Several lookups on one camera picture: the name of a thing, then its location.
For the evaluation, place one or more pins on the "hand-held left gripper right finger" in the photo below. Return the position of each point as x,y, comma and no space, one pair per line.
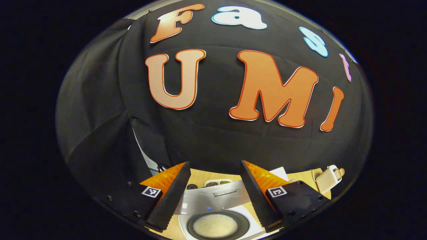
257,200

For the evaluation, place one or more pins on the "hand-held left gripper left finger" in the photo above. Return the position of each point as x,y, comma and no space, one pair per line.
168,200

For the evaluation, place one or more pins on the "white rice cooker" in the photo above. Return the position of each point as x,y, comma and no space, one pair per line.
213,200

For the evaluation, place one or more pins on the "white rice heap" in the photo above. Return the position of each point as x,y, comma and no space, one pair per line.
215,226

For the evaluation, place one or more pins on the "small dark round dish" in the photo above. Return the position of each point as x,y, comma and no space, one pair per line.
191,186

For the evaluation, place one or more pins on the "white divided bean dish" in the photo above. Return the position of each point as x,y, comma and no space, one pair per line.
218,182

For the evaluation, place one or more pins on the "black backdrop cloth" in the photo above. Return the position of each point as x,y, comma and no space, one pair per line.
217,140

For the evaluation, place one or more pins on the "white toaster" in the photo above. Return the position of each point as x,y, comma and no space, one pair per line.
327,181

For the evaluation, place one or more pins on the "toasted bread slice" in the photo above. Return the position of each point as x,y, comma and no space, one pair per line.
341,172

